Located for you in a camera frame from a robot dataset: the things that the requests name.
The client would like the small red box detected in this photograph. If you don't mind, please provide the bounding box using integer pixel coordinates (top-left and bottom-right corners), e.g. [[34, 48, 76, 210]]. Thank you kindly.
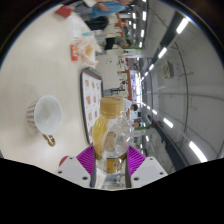
[[54, 4, 76, 19]]

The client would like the ceiling air conditioner unit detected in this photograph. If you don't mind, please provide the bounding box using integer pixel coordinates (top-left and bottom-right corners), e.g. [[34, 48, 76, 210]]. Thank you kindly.
[[161, 61, 174, 80]]

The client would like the flat red paper packet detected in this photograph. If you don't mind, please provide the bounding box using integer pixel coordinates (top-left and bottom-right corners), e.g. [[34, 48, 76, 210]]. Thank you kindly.
[[70, 44, 80, 62]]

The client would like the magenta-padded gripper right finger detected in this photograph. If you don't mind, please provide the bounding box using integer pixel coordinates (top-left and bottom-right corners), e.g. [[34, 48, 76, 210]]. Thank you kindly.
[[125, 145, 169, 189]]

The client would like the clear bottle with tan cap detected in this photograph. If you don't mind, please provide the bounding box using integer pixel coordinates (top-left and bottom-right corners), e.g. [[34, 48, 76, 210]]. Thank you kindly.
[[91, 95, 135, 175]]

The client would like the white printed card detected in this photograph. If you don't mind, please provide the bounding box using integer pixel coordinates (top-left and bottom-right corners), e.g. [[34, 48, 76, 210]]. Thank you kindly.
[[66, 13, 84, 39]]

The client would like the group of ceiling lights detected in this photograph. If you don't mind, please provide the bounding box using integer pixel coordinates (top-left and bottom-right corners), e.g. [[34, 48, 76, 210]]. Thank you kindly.
[[131, 0, 209, 164]]

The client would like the brown food tray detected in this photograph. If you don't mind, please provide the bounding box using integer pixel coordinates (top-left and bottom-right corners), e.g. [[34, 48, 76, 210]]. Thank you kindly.
[[79, 67, 104, 145]]

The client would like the white mug with gold handle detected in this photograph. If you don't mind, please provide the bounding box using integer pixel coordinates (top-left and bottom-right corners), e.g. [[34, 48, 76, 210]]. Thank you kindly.
[[26, 95, 64, 148]]

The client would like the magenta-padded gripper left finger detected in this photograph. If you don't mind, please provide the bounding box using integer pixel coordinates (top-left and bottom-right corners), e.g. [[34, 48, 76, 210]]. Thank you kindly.
[[55, 145, 98, 188]]

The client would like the beige wooden chair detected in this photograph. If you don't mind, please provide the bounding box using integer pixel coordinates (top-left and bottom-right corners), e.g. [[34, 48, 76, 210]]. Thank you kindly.
[[95, 54, 120, 89]]

